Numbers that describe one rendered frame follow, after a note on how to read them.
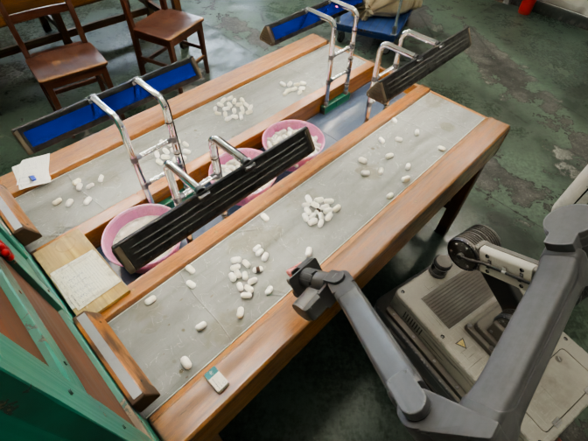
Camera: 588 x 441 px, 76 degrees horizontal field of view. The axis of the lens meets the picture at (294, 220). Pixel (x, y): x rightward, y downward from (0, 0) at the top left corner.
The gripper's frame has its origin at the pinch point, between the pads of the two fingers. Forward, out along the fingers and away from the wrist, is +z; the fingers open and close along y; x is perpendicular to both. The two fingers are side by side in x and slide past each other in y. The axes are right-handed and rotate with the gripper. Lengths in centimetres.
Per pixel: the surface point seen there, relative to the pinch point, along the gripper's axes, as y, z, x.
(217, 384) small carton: 32.8, -1.5, 10.5
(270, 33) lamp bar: -63, 45, -64
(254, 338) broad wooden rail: 17.8, 2.6, 10.1
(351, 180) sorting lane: -52, 23, -1
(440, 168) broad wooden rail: -82, 5, 11
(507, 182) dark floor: -193, 46, 79
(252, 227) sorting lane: -8.7, 29.2, -7.9
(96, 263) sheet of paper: 38, 41, -24
